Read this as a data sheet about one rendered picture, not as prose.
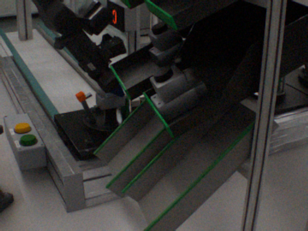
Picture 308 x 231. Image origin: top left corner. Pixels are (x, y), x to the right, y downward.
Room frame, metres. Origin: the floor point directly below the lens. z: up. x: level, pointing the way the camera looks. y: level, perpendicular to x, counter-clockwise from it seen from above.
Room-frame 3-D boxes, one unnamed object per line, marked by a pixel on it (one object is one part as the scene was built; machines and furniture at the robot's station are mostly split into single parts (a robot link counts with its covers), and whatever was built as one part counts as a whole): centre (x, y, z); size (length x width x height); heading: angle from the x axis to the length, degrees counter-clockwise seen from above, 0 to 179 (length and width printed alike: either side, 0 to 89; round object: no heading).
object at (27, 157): (1.04, 0.33, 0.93); 0.21 x 0.07 x 0.06; 26
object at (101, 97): (1.06, 0.09, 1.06); 0.08 x 0.04 x 0.07; 117
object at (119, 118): (1.06, 0.10, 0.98); 0.14 x 0.14 x 0.02
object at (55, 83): (1.34, 0.21, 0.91); 0.84 x 0.28 x 0.10; 26
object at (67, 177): (1.24, 0.36, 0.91); 0.89 x 0.06 x 0.11; 26
